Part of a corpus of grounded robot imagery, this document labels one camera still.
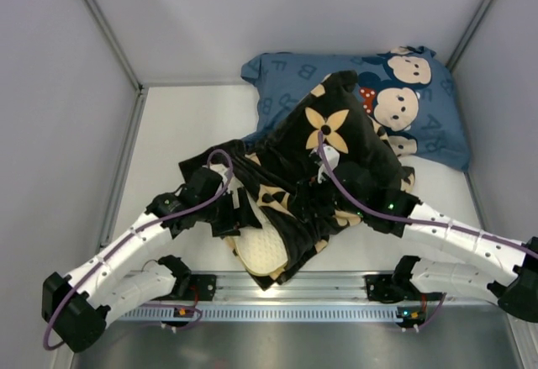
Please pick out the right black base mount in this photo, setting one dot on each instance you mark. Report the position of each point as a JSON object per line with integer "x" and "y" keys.
{"x": 380, "y": 288}

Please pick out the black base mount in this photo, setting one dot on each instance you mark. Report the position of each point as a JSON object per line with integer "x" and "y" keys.
{"x": 201, "y": 288}
{"x": 380, "y": 288}

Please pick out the perforated cable duct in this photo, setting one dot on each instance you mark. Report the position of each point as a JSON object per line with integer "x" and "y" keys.
{"x": 274, "y": 313}

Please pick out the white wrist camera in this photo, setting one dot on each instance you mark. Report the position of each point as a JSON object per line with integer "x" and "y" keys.
{"x": 224, "y": 171}
{"x": 327, "y": 160}

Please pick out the left aluminium frame post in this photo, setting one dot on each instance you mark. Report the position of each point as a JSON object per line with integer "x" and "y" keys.
{"x": 99, "y": 18}

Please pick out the right aluminium frame post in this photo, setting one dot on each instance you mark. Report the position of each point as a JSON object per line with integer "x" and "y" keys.
{"x": 478, "y": 16}

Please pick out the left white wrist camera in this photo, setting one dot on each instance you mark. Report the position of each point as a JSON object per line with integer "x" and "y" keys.
{"x": 224, "y": 171}

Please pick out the blue cartoon print pillow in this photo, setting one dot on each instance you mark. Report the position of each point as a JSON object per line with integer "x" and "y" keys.
{"x": 406, "y": 90}

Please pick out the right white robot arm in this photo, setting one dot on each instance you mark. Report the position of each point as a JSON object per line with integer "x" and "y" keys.
{"x": 489, "y": 267}

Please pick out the aluminium frame post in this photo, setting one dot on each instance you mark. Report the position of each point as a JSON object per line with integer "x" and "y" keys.
{"x": 478, "y": 16}
{"x": 99, "y": 18}

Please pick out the white pillow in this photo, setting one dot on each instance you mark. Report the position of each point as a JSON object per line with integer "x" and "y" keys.
{"x": 261, "y": 251}

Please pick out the black floral plush pillowcase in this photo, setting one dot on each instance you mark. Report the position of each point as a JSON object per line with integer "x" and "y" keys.
{"x": 279, "y": 173}

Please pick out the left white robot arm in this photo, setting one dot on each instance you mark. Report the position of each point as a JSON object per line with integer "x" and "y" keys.
{"x": 81, "y": 304}

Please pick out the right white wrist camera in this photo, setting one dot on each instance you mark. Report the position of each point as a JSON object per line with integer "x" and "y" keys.
{"x": 327, "y": 160}

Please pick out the aluminium mounting rail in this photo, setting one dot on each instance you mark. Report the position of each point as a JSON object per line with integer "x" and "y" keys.
{"x": 336, "y": 287}

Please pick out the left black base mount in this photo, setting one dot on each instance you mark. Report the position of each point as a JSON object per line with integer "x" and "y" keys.
{"x": 201, "y": 288}

